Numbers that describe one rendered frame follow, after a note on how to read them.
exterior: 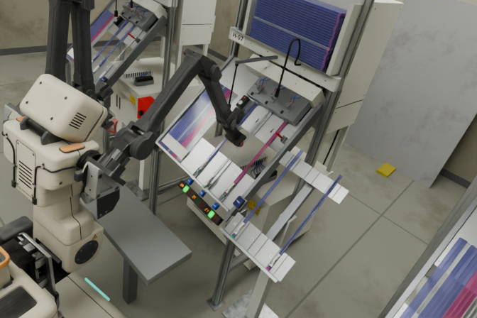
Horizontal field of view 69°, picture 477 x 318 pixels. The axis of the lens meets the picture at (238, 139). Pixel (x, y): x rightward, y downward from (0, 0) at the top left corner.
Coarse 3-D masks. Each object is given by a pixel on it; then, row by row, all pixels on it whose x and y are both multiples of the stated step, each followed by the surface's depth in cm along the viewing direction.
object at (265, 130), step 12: (228, 72) 209; (240, 72) 206; (228, 84) 205; (240, 84) 202; (252, 84) 198; (240, 96) 198; (264, 108) 188; (312, 108) 177; (252, 120) 188; (264, 120) 185; (276, 120) 182; (264, 132) 182; (288, 132) 176; (276, 144) 176
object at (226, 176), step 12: (168, 132) 207; (204, 144) 193; (192, 156) 193; (204, 156) 190; (216, 156) 187; (192, 168) 189; (204, 168) 186; (216, 168) 183; (228, 168) 181; (240, 168) 178; (204, 180) 183; (216, 180) 180; (228, 180) 178; (240, 180) 175; (252, 180) 172; (216, 192) 177; (240, 192) 172; (228, 204) 172
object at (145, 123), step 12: (192, 60) 118; (204, 60) 120; (180, 72) 117; (192, 72) 119; (204, 72) 126; (168, 84) 116; (180, 84) 117; (168, 96) 115; (180, 96) 119; (156, 108) 114; (168, 108) 116; (144, 120) 113; (156, 120) 114; (120, 132) 112; (144, 132) 112; (132, 144) 109; (144, 144) 110; (132, 156) 111; (144, 156) 113
